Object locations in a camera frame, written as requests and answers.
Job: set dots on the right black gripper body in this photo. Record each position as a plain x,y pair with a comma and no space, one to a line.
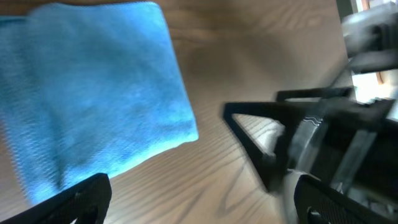
342,141

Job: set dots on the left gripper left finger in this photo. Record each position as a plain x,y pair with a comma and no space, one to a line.
85,202

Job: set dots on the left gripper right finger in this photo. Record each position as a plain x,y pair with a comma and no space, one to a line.
315,202

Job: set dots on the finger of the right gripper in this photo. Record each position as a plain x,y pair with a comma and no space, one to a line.
314,93
296,145

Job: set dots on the blue microfiber cloth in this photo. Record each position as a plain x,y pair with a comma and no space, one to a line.
87,90

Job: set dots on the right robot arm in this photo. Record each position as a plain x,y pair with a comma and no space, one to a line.
371,43

